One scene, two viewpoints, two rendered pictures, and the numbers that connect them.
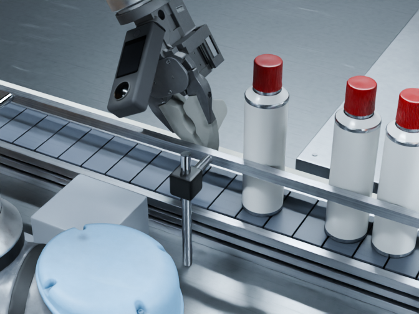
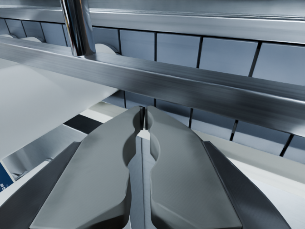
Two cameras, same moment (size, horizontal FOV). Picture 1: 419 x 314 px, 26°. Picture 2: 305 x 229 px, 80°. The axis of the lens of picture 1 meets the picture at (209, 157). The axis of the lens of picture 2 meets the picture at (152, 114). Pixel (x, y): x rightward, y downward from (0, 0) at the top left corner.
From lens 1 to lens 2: 1.07 m
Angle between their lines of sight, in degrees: 50
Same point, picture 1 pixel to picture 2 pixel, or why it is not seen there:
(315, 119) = not seen: hidden behind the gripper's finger
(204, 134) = (113, 125)
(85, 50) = not seen: outside the picture
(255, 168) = (6, 43)
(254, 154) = (6, 69)
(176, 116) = (171, 173)
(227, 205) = (135, 49)
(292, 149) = not seen: hidden behind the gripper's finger
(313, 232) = (54, 41)
